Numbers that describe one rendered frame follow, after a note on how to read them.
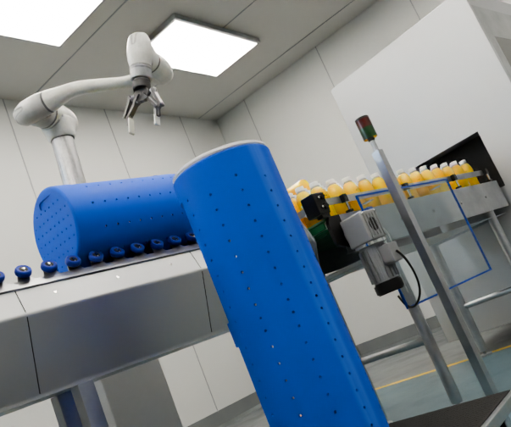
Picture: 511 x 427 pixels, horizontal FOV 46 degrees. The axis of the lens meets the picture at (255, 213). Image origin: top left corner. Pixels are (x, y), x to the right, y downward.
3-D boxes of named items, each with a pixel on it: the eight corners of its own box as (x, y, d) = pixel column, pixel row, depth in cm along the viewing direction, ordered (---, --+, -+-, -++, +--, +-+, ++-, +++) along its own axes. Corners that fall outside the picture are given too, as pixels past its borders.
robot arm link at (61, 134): (68, 265, 262) (97, 266, 282) (99, 252, 257) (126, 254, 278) (24, 107, 278) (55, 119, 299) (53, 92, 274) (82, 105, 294)
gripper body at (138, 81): (155, 80, 251) (156, 101, 249) (139, 86, 256) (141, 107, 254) (142, 74, 245) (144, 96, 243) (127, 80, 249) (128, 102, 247)
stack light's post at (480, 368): (488, 404, 235) (370, 153, 258) (492, 401, 238) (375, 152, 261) (497, 402, 233) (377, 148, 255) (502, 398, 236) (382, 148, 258)
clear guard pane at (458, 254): (407, 307, 241) (357, 196, 251) (489, 268, 297) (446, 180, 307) (408, 306, 241) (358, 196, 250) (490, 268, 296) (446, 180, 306)
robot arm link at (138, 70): (139, 74, 258) (140, 88, 256) (124, 68, 250) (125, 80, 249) (156, 68, 253) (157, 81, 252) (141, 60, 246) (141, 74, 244)
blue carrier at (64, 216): (48, 288, 195) (24, 206, 199) (241, 243, 257) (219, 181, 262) (88, 262, 175) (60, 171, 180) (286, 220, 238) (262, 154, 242)
